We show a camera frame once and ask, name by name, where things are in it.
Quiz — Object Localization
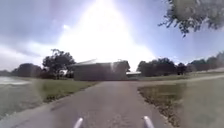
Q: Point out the low dark building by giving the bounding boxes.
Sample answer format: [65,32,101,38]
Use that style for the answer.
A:
[66,59,131,82]

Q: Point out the small low building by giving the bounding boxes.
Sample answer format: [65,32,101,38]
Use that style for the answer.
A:
[125,70,143,80]

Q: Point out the grey asphalt path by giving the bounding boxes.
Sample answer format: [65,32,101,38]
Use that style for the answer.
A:
[0,79,174,128]

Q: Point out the row of trees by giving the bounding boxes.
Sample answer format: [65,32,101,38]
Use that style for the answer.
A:
[136,51,224,78]

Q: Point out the dark leafy tree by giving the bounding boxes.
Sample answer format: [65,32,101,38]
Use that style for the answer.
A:
[41,48,77,80]

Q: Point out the grass strip beyond side path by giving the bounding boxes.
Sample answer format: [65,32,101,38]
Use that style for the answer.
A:
[131,71,224,82]

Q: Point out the grass verge with bare patches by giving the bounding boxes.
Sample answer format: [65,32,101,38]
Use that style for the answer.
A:
[0,78,101,119]

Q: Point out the robot's own part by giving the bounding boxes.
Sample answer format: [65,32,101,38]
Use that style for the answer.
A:
[73,116,85,128]
[143,115,155,128]

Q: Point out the dry grass field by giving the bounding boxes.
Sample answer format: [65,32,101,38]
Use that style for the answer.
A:
[137,78,224,128]

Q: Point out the dark bushes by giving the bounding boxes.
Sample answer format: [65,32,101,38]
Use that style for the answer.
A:
[9,62,44,79]

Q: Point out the overhanging leafy tree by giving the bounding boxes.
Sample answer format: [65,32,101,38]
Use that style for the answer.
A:
[158,0,224,38]

